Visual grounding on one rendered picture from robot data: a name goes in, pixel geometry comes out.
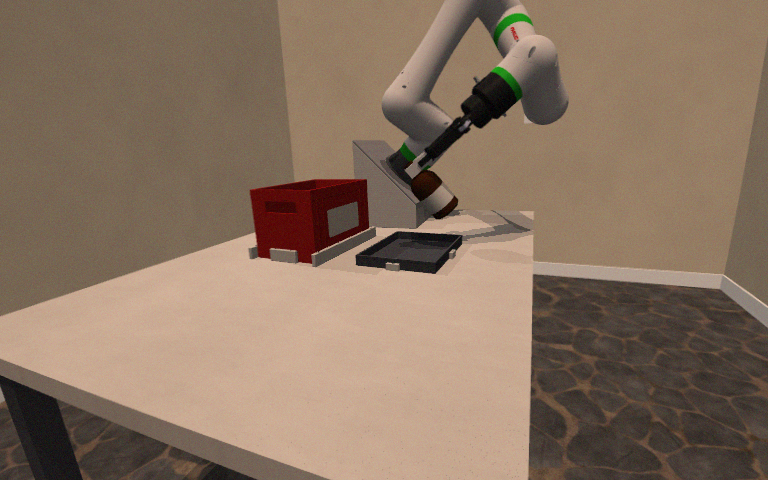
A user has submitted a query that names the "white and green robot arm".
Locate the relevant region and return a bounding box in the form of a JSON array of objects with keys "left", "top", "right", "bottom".
[{"left": 382, "top": 0, "right": 569, "bottom": 185}]

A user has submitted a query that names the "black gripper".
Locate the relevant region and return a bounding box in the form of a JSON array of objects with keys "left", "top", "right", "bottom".
[{"left": 404, "top": 95, "right": 493, "bottom": 179}]

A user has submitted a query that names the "red divided crate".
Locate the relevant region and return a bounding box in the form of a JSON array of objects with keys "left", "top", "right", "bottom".
[{"left": 250, "top": 179, "right": 369, "bottom": 264}]

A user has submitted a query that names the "brown bottle with white label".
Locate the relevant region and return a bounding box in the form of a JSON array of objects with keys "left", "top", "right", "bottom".
[{"left": 411, "top": 170, "right": 458, "bottom": 219}]

